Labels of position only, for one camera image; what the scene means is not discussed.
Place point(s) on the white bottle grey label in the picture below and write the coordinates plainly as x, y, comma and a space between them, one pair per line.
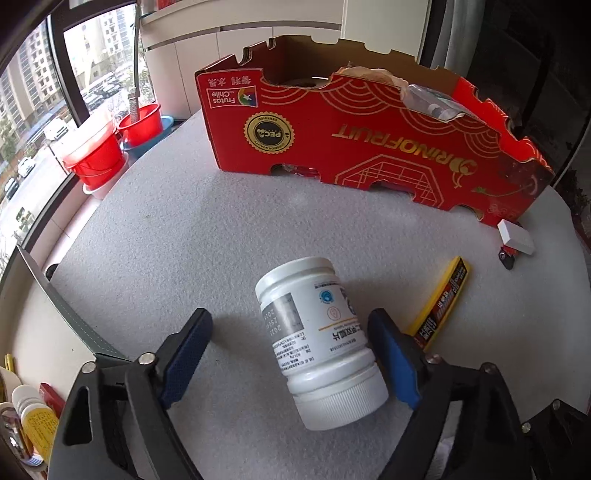
318, 346

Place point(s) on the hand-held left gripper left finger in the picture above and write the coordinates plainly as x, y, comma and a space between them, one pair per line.
184, 360

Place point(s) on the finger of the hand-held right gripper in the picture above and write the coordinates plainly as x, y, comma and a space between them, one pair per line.
558, 438

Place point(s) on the grey scrub brush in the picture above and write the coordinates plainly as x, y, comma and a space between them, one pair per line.
133, 108

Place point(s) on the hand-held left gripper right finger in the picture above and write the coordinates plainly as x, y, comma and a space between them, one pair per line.
397, 364

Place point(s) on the red cardboard fruit carton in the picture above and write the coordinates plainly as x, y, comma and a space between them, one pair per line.
369, 138

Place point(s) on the red bucket with clear basin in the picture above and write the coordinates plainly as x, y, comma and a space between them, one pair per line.
94, 161

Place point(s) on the white bottle yellow label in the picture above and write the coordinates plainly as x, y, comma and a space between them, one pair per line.
39, 424

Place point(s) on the red packet gold print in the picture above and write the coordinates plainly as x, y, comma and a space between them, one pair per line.
53, 397

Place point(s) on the blue plastic basin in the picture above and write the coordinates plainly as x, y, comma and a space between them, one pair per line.
166, 124

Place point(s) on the white counter cabinet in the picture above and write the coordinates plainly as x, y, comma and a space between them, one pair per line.
277, 23

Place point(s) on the yellow utility knife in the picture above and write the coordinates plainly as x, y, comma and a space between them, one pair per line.
9, 362

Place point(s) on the red plastic bucket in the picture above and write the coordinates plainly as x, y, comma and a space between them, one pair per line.
141, 129

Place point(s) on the white plastic basin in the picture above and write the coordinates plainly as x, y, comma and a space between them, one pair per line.
99, 190

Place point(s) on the grey shallow tray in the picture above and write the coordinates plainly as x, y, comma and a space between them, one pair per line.
69, 314

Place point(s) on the small red black object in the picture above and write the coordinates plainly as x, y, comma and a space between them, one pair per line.
507, 259

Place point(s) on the small white flat box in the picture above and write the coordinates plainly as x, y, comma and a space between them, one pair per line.
515, 236

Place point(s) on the yellow black slim box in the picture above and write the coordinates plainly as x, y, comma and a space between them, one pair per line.
438, 309

